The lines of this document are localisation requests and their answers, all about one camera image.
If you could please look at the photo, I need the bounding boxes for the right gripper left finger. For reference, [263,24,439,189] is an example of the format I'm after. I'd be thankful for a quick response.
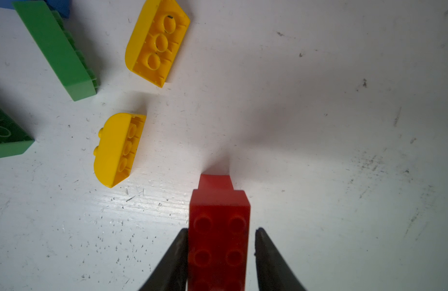
[139,228,188,291]

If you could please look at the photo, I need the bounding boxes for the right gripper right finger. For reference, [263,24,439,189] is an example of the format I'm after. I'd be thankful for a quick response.
[255,227,306,291]

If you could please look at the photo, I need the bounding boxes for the red long lego brick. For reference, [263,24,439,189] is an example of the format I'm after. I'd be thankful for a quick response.
[187,174,251,291]

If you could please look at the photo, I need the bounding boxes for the green long lego brick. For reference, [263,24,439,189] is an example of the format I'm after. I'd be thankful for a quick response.
[0,109,34,158]
[12,1,99,101]

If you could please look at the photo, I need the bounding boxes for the yellow curved lego lower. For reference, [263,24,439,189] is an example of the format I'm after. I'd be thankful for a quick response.
[94,113,146,188]

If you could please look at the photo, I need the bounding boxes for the yellow curved lego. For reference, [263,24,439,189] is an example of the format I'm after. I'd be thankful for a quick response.
[94,113,146,188]
[124,0,191,88]

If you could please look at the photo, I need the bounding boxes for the yellow curved lego upper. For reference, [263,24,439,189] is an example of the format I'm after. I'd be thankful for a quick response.
[124,0,191,88]

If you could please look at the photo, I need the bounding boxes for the blue lego brick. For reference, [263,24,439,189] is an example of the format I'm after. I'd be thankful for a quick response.
[0,0,71,19]

